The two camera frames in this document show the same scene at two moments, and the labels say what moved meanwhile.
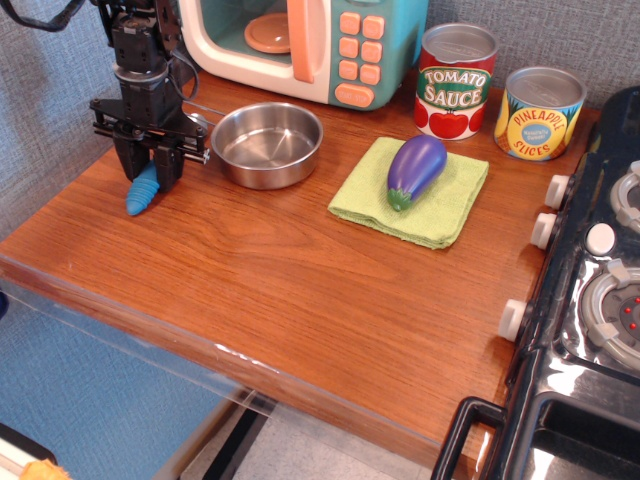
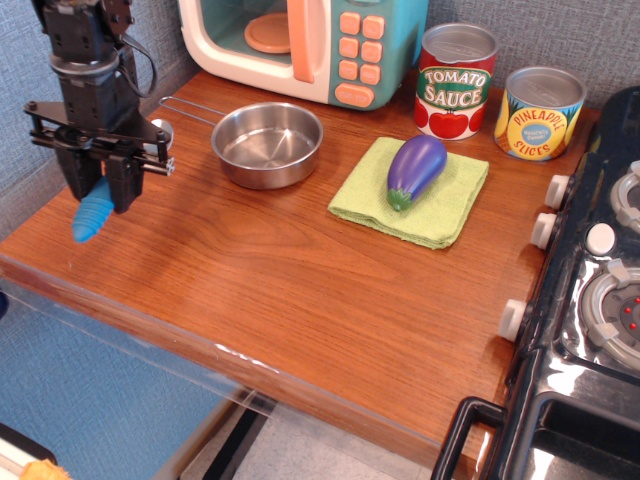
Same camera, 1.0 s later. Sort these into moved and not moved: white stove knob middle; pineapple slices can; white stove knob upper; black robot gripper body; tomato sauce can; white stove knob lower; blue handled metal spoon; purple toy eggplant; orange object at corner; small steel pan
Moved: black robot gripper body; blue handled metal spoon
Not moved: small steel pan; white stove knob upper; white stove knob middle; white stove knob lower; pineapple slices can; orange object at corner; tomato sauce can; purple toy eggplant
